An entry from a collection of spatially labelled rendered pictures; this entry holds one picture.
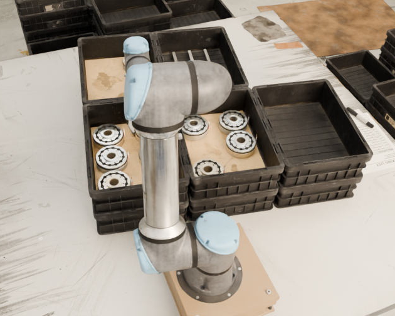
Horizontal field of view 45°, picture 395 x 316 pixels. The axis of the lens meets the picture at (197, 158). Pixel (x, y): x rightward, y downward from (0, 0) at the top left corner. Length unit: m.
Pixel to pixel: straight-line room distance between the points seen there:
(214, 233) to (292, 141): 0.64
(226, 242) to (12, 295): 0.68
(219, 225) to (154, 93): 0.41
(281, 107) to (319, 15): 2.32
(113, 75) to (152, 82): 0.99
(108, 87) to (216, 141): 0.50
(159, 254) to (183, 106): 0.38
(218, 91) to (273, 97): 0.82
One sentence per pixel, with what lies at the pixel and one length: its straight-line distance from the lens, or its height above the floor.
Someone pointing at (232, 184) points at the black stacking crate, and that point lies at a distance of 1.50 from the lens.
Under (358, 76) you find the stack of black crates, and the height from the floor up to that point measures 0.27.
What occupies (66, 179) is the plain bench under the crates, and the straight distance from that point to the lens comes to 1.76.
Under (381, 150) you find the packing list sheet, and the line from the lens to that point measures 1.99.
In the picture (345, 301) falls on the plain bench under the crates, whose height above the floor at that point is 0.70.
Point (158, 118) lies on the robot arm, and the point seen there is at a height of 1.35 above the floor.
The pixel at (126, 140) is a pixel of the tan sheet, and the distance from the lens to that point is 1.68.
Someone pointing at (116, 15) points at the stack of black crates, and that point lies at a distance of 2.98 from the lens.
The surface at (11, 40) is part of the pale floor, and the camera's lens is 3.79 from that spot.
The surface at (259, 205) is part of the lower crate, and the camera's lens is 1.63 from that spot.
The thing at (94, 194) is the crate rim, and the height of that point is 0.93.
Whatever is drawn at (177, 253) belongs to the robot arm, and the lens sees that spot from 1.19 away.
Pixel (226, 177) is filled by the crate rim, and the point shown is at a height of 0.93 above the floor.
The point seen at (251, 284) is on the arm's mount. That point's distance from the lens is 1.41.
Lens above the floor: 2.03
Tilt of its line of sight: 48 degrees down
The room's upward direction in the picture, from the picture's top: 4 degrees clockwise
